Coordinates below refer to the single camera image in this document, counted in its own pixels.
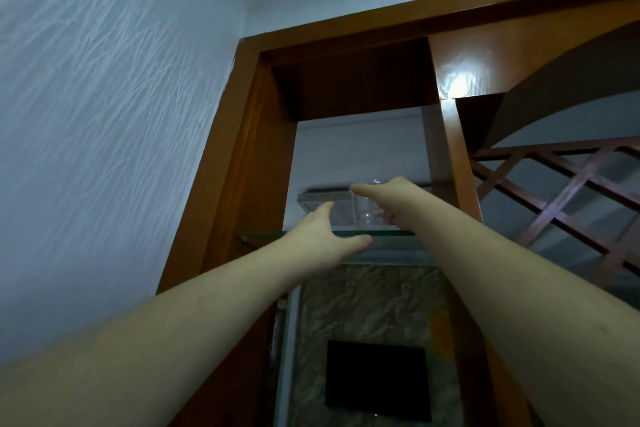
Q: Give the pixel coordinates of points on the person's left thumb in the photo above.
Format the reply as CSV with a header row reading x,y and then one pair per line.
x,y
356,244

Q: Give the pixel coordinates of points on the brown wooden lattice panel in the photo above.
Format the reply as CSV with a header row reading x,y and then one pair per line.
x,y
565,196

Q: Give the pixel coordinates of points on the person's left forearm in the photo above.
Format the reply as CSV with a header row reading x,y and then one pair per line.
x,y
150,341

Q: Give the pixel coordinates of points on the brown wooden cabinet frame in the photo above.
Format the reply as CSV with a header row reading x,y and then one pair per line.
x,y
350,76

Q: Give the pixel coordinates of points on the person's right forearm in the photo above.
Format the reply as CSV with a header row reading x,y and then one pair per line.
x,y
525,316

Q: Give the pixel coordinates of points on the person's right thumb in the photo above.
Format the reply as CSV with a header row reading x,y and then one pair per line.
x,y
364,189

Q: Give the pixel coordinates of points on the silver metal strip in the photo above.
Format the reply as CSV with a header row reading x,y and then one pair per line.
x,y
286,356

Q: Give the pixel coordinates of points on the black square panel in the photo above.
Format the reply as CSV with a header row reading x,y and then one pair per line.
x,y
377,379

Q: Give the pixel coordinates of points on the marble pattern back panel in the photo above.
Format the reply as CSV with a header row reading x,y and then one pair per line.
x,y
375,301

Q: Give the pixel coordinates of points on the small clear glass shelf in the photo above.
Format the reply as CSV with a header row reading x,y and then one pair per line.
x,y
320,199

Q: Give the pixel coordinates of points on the person's right hand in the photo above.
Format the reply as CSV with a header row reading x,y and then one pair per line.
x,y
400,199

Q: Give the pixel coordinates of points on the person's left hand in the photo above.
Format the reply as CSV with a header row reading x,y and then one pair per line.
x,y
315,249

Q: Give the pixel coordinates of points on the clear glass cup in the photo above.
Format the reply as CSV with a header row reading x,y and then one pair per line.
x,y
362,214

